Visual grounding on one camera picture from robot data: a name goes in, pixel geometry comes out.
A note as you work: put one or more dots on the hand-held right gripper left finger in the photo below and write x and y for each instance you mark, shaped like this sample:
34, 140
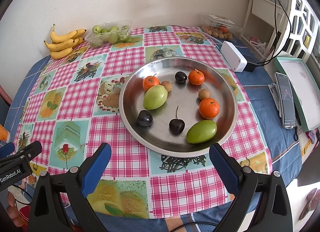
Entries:
96, 169

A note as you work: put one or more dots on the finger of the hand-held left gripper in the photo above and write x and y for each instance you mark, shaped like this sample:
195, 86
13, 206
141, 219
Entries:
31, 149
6, 148

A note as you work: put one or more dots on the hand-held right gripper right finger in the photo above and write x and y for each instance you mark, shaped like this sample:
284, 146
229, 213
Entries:
225, 169

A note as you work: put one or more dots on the green jujube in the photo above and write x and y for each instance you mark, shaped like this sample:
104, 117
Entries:
155, 97
201, 131

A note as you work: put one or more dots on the small orange mandarin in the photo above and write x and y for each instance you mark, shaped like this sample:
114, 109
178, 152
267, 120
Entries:
151, 83
196, 77
209, 108
223, 29

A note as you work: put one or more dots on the dark cherry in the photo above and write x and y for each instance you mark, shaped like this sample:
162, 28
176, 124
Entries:
144, 118
177, 126
180, 76

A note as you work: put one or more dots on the brown longan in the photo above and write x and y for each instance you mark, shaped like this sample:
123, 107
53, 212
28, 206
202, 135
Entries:
204, 94
165, 86

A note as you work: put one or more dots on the person's left hand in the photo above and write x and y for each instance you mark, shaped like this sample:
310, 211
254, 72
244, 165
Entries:
11, 200

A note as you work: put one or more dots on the orange bottle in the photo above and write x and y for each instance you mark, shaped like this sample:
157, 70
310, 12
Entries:
3, 133

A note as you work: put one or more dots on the pink checked printed tablecloth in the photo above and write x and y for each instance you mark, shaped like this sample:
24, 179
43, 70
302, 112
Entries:
125, 142

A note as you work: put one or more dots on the red printed cloth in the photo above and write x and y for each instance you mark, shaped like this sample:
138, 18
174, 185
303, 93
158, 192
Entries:
25, 215

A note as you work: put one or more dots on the brown shoe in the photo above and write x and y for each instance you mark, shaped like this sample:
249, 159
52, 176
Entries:
310, 199

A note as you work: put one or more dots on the white phone stand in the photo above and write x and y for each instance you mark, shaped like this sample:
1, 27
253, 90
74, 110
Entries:
273, 92

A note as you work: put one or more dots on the black smartphone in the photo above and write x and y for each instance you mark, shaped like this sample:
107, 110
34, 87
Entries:
286, 99

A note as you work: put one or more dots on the black power adapter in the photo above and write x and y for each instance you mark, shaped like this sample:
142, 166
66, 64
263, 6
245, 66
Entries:
251, 66

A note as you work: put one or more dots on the yellow banana bunch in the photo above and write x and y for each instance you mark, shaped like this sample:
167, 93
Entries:
62, 44

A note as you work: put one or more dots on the teal cardboard box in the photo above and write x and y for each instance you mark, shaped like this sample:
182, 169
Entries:
300, 89

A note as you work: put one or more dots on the white plastic box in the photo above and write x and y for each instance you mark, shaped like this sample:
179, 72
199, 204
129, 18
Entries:
232, 56

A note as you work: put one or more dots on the clear plastic tray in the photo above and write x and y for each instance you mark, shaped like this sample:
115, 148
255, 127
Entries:
100, 41

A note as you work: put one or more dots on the clear plastic bag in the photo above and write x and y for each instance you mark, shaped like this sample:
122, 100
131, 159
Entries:
257, 43

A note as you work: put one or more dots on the clear tray of green fruit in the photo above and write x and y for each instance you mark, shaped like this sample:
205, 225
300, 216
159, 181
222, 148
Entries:
96, 29

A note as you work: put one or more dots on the pile of brown longans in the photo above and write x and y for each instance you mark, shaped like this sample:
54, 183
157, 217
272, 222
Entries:
215, 33

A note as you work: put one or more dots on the clear plastic lidded container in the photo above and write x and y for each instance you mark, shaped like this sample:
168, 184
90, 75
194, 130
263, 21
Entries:
220, 18

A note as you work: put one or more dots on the white small table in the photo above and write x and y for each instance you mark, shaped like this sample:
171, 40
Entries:
262, 7

